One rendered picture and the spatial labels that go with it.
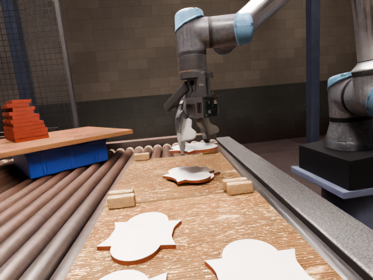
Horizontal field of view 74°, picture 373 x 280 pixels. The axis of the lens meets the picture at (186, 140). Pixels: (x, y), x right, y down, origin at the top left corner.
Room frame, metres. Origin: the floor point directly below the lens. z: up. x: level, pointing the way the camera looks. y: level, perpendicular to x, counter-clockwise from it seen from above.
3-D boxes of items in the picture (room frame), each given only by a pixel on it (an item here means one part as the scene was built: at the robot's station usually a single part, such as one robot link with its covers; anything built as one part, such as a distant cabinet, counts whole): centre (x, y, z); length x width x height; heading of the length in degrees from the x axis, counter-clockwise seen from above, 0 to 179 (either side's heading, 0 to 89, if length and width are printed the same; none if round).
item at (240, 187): (0.54, -0.11, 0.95); 0.06 x 0.02 x 0.03; 94
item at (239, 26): (0.69, -0.14, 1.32); 0.11 x 0.11 x 0.08; 86
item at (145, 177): (0.75, 0.04, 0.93); 0.41 x 0.35 x 0.02; 2
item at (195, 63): (0.68, -0.04, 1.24); 0.08 x 0.08 x 0.05
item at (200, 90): (0.67, -0.04, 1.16); 0.09 x 0.08 x 0.12; 46
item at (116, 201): (0.52, 0.15, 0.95); 0.06 x 0.02 x 0.03; 94
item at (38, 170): (1.06, 0.56, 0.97); 0.31 x 0.31 x 0.10; 43
